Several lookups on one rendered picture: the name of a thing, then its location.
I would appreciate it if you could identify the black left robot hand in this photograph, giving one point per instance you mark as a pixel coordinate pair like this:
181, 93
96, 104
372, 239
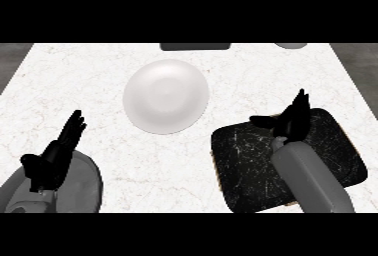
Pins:
54, 151

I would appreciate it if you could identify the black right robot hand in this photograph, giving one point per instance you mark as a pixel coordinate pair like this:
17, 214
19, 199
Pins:
292, 118

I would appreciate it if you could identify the black speckled tray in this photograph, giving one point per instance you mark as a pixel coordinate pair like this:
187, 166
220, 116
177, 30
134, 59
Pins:
240, 166

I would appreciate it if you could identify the white oval plate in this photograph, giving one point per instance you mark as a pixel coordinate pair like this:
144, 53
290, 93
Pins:
165, 96

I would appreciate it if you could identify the pale grey round object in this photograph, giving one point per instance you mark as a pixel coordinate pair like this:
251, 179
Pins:
290, 45

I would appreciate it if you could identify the dark grey flat object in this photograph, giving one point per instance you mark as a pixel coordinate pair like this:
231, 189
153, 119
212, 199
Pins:
195, 46

